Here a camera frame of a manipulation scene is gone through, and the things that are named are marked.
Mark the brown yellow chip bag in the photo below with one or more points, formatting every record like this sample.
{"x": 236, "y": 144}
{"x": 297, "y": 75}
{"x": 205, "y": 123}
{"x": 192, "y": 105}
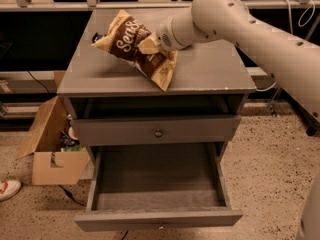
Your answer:
{"x": 122, "y": 39}

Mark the closed grey upper drawer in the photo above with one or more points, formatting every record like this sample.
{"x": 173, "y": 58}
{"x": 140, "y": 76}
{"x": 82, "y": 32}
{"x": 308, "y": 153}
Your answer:
{"x": 135, "y": 131}

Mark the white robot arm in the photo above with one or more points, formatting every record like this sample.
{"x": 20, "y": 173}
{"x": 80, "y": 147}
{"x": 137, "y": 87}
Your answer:
{"x": 272, "y": 166}

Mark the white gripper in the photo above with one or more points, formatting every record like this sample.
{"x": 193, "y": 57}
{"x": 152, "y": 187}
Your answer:
{"x": 167, "y": 33}

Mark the open cardboard box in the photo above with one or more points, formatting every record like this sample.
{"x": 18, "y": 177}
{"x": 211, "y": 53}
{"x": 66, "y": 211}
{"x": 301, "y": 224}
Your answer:
{"x": 51, "y": 165}

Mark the white red sneaker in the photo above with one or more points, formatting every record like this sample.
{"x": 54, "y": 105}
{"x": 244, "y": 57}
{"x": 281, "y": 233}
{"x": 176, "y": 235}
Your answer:
{"x": 9, "y": 188}

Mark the items inside cardboard box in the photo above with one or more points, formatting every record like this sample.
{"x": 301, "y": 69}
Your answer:
{"x": 68, "y": 140}

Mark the open grey lower drawer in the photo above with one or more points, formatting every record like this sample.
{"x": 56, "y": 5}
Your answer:
{"x": 157, "y": 187}

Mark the grey wooden drawer cabinet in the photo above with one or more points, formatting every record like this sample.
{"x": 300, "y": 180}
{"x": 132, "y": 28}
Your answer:
{"x": 112, "y": 102}

